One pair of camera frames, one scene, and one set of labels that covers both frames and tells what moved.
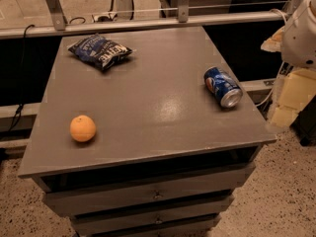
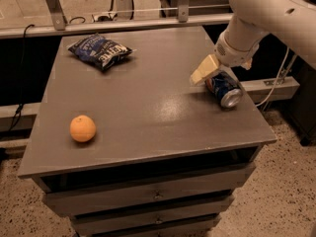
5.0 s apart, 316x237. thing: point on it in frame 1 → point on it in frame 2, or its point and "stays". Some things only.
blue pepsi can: x=222 y=87 stays
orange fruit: x=82 y=128 stays
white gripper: x=300 y=39 → x=233 y=54
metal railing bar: x=17 y=33 stays
